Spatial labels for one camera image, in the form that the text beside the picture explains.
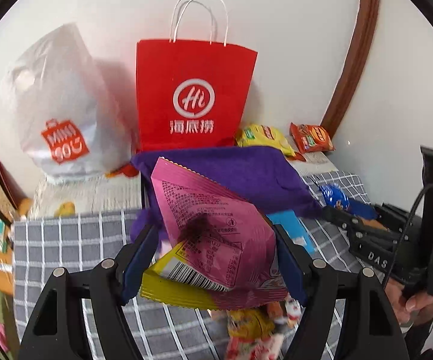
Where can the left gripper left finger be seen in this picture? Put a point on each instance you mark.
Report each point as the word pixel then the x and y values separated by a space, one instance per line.
pixel 56 329

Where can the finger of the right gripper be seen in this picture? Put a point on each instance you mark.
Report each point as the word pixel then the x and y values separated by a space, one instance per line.
pixel 356 226
pixel 361 209

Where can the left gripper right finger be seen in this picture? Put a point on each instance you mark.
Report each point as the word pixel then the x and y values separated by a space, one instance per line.
pixel 369 329

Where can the blue candy wrapper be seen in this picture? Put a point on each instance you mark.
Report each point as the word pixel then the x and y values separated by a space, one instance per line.
pixel 334 196

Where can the panda print snack pack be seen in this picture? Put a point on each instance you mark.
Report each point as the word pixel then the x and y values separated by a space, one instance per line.
pixel 287 312

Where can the strawberry white snack bag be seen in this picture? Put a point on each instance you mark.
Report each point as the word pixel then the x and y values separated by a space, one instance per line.
pixel 259 349

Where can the yellow mustard snack bag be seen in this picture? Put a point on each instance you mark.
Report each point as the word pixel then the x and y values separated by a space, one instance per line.
pixel 247 324

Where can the magenta snack bag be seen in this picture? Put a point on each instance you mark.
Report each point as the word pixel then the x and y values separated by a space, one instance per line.
pixel 226 238

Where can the person's right hand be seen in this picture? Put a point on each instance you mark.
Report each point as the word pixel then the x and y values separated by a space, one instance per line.
pixel 417 309

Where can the blue tissue pack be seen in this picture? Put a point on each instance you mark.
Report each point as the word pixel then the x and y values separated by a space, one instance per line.
pixel 294 228

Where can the grey checked tablecloth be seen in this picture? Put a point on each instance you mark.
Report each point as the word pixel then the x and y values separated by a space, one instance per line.
pixel 161 332

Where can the purple towel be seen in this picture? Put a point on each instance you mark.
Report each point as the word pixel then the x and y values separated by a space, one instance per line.
pixel 259 174

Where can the orange Lays chips bag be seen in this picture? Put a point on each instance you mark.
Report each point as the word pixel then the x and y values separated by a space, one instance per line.
pixel 311 138

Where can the wooden bedside table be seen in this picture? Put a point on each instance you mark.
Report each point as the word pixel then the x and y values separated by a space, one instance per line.
pixel 6 272

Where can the yellow Lays chips bag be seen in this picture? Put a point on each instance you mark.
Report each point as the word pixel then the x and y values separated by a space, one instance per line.
pixel 262 135

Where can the red paper shopping bag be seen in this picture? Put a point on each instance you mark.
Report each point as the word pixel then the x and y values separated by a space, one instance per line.
pixel 190 93

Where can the white plastic Miniso bag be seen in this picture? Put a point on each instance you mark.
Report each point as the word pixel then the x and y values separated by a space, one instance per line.
pixel 64 116

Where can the brown wooden door frame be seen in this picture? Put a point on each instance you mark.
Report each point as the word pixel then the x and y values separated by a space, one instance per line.
pixel 354 65

